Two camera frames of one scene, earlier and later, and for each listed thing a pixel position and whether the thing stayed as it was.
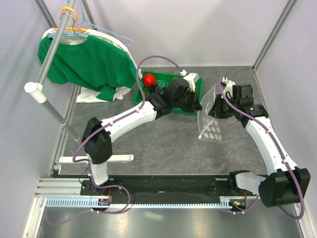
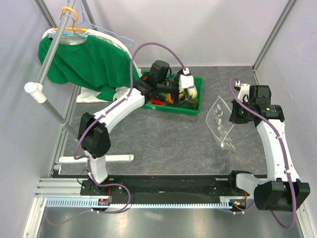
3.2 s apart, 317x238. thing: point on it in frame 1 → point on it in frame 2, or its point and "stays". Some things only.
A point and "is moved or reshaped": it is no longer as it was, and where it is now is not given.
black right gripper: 216,111 → 234,117
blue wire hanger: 84,20 stays
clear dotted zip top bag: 209,127 is moved or reshaped
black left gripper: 194,105 → 175,97
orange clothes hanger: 74,29 stays
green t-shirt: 95,64 stays
